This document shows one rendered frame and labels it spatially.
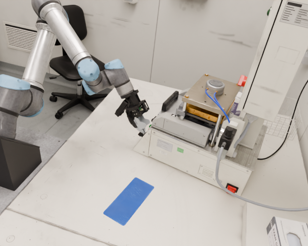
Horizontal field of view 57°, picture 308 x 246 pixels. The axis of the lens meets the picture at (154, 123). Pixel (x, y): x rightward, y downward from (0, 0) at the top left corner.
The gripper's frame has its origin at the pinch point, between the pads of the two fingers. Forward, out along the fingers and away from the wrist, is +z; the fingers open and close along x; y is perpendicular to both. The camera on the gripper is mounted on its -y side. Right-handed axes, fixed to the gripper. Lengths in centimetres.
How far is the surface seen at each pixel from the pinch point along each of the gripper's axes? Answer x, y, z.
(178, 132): -4.2, 22.0, 1.8
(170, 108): 8.5, 14.4, -4.8
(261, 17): 159, 32, -11
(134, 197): -28.7, 5.5, 15.8
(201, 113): 1.8, 32.1, -1.8
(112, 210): -38.5, 2.3, 13.5
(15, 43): 110, -209, -88
